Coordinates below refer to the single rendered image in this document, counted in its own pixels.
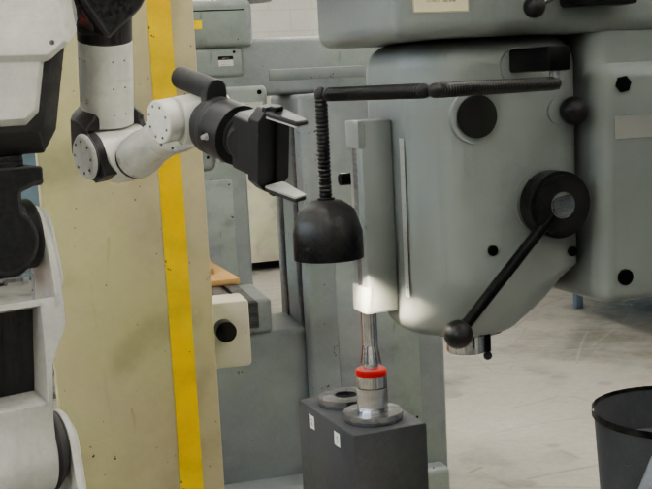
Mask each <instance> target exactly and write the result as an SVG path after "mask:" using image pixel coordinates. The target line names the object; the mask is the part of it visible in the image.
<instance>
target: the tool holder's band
mask: <svg viewBox="0 0 652 489"><path fill-rule="evenodd" d="M355 373H356V376H357V377H360V378H380V377H384V376H386V375H387V369H386V368H385V367H384V366H381V365H378V369H376V370H365V369H364V368H363V366H360V367H358V368H357V369H356V370H355Z"/></svg>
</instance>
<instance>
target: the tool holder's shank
mask: <svg viewBox="0 0 652 489"><path fill-rule="evenodd" d="M360 313H361V334H362V350H361V359H360V363H362V364H363V368H364V369H365V370H376V369H378V363H380V362H381V359H380V354H379V349H378V342H377V321H376V313H373V314H364V313H363V312H361V311H360Z"/></svg>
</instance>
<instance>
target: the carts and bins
mask: <svg viewBox="0 0 652 489"><path fill-rule="evenodd" d="M592 409H594V411H592V417H593V418H594V419H595V431H596V442H597V453H598V465H599V477H600V488H601V489H638V487H639V485H640V482H641V481H642V478H643V476H644V473H645V471H646V469H647V466H648V464H649V461H650V459H651V456H652V386H640V387H633V388H626V389H621V390H616V391H612V392H609V393H606V394H603V395H601V396H600V397H599V398H597V399H596V400H595V401H594V402H593V403H592Z"/></svg>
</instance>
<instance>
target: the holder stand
mask: <svg viewBox="0 0 652 489"><path fill-rule="evenodd" d="M299 415H300V433H301V450H302V468H303V485H304V489H429V479H428V454H427V429H426V423H425V422H424V421H422V420H420V419H418V418H416V417H415V416H413V415H411V414H409V413H407V412H406V411H404V410H403V409H402V408H401V406H399V405H396V404H393V403H388V410H387V411H386V412H384V413H380V414H364V413H360V412H359V411H358V410H357V394H356V387H337V388H332V389H328V390H325V391H322V392H320V393H319V394H318V397H312V398H306V399H301V400H299Z"/></svg>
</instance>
